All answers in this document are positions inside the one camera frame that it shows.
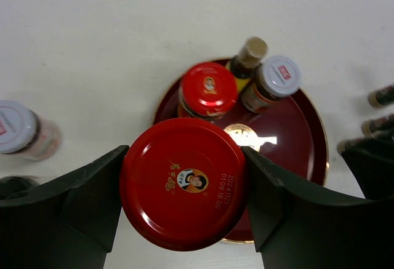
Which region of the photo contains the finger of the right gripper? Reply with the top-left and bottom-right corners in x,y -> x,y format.
337,137 -> 393,200

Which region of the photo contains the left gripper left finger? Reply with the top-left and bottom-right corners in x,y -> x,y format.
1,145 -> 129,268

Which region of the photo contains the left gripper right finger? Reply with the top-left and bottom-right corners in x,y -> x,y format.
242,147 -> 393,268

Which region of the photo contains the black cap white shaker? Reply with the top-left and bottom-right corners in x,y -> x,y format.
1,176 -> 39,200

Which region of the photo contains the red lid sauce jar back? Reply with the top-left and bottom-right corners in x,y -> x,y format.
119,118 -> 249,251

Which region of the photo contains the red lid sauce jar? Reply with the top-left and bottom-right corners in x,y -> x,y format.
119,118 -> 249,251
179,62 -> 238,121

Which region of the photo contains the white lid sauce jar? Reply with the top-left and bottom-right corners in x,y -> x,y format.
241,55 -> 302,113
1,100 -> 62,161

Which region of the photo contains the yellow label oil bottle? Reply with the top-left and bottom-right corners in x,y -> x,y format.
225,36 -> 268,93

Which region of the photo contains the red lid sauce jar front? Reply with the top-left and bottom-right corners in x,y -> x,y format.
179,62 -> 238,121

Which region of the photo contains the black cap pepper shaker near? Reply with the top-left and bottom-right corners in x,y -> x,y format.
361,114 -> 394,135

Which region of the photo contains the black cap pepper shaker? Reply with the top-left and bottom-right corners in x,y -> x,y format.
368,84 -> 394,108
361,114 -> 394,135

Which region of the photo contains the black cap pepper shaker far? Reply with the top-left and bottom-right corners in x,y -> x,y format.
368,84 -> 394,108

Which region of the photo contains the red round tray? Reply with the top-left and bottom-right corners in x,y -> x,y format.
152,58 -> 329,244

